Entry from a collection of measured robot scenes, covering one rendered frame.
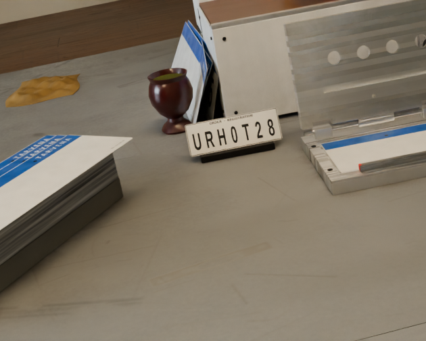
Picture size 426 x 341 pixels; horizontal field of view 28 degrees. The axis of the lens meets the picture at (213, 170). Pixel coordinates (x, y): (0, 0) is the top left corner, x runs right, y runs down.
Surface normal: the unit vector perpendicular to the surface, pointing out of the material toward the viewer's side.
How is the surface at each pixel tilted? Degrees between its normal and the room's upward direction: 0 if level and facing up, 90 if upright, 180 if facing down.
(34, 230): 90
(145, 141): 0
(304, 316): 0
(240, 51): 90
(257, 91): 90
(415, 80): 79
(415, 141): 0
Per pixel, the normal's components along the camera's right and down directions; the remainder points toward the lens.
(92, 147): -0.16, -0.91
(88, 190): 0.87, 0.05
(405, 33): 0.09, 0.18
